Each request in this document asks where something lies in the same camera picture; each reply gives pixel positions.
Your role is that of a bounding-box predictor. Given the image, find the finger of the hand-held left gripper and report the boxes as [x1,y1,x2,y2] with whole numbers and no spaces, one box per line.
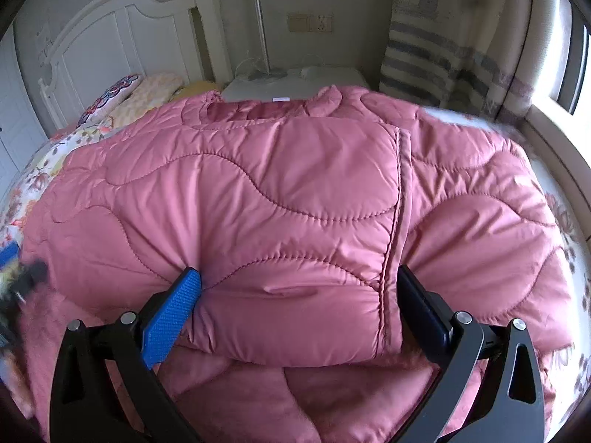
[0,244,49,305]

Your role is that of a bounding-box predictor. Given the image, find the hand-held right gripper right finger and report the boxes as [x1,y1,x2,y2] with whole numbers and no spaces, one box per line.
[397,265,546,443]

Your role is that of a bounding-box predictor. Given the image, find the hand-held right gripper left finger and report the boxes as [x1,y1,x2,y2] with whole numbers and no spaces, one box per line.
[48,267,204,443]

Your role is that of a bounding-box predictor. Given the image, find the pink quilted jacket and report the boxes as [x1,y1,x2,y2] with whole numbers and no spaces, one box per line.
[21,85,575,443]

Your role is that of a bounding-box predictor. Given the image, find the floral bed sheet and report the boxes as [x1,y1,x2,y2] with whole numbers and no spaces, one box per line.
[0,106,591,430]

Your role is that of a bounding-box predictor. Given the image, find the flower patterned pillow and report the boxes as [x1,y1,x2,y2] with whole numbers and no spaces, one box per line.
[76,74,141,126]

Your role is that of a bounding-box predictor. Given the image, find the pale fluffy pillow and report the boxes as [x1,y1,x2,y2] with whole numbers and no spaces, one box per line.
[111,73,184,128]

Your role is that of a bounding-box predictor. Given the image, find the yellow pillow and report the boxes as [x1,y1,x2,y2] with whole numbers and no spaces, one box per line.
[173,80,221,102]

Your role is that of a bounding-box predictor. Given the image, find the white wooden headboard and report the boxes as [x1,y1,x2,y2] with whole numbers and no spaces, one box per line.
[37,0,232,130]

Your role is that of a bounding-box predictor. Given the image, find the white nightstand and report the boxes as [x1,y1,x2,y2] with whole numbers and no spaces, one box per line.
[221,65,370,103]

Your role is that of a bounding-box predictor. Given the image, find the striped printed curtain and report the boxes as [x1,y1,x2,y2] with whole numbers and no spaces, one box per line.
[379,0,539,118]

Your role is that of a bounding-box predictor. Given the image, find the white pole lamp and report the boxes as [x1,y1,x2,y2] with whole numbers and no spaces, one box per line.
[235,0,288,86]

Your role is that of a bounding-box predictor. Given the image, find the window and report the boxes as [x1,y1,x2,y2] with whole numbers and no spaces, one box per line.
[531,0,591,118]

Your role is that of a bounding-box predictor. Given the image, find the beige wall outlet panel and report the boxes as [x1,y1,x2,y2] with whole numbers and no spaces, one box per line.
[287,13,333,34]

